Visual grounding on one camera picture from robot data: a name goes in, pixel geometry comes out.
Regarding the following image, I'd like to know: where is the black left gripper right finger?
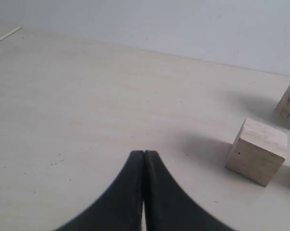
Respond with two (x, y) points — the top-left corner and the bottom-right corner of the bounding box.
(143, 150), (232, 231)

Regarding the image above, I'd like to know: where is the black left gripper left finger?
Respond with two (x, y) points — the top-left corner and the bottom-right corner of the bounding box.
(57, 151), (144, 231)

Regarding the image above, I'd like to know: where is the second largest wooden cube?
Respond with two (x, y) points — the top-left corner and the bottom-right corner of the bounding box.
(225, 117), (288, 187)

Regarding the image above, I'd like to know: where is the white strip on table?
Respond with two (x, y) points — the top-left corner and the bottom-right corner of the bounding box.
(0, 26), (22, 42)

